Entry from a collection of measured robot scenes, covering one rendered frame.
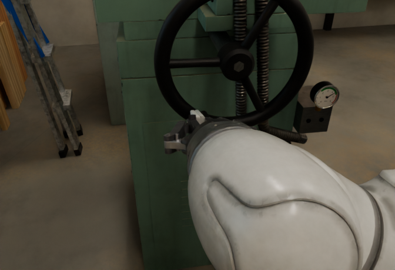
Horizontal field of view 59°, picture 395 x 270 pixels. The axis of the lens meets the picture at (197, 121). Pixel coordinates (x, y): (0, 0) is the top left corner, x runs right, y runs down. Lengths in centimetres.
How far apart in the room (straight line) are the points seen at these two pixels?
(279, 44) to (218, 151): 61
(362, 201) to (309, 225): 9
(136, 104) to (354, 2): 55
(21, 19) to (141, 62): 85
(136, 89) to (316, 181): 65
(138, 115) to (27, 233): 81
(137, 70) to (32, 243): 88
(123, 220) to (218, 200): 123
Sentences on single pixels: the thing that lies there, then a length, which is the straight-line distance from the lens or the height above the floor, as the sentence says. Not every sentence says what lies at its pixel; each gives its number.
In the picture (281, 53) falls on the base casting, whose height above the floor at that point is 75.
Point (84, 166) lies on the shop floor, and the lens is 175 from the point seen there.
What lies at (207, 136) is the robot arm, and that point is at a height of 86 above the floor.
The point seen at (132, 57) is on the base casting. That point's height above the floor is 76.
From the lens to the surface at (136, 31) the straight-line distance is 78.
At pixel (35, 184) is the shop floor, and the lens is 172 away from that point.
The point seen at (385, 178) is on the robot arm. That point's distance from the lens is 34.
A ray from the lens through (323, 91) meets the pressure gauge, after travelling 87.
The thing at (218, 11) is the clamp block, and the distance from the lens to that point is 68.
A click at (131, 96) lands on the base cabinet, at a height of 66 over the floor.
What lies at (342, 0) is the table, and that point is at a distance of 88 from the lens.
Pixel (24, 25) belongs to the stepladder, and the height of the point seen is 65.
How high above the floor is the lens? 104
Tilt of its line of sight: 32 degrees down
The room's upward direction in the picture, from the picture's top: straight up
